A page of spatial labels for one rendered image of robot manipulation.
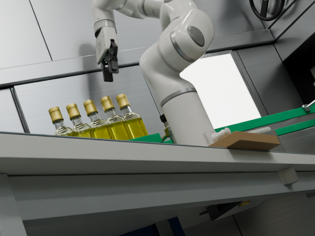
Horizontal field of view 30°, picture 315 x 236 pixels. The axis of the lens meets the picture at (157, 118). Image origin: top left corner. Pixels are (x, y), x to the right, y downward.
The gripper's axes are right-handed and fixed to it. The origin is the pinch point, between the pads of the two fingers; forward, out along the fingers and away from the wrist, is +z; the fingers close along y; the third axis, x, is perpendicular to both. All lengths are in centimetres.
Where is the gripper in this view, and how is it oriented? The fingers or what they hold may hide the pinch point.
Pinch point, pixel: (110, 72)
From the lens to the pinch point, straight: 193.3
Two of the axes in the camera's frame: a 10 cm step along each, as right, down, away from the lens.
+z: 1.5, 8.9, -4.2
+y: 3.9, -4.4, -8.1
